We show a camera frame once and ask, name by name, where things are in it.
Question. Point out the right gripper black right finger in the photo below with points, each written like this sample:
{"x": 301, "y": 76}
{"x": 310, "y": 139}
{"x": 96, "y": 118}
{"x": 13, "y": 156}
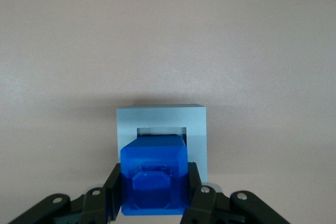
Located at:
{"x": 204, "y": 205}

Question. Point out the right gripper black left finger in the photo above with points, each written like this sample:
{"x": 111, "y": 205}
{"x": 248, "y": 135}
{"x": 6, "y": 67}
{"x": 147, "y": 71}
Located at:
{"x": 94, "y": 208}

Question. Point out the blue square plastic part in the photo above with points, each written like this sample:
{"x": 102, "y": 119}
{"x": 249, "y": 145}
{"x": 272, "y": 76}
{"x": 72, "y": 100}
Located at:
{"x": 155, "y": 153}

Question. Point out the gray square base block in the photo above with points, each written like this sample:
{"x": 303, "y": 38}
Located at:
{"x": 157, "y": 116}

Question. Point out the brown table mat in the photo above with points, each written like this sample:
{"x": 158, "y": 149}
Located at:
{"x": 78, "y": 24}

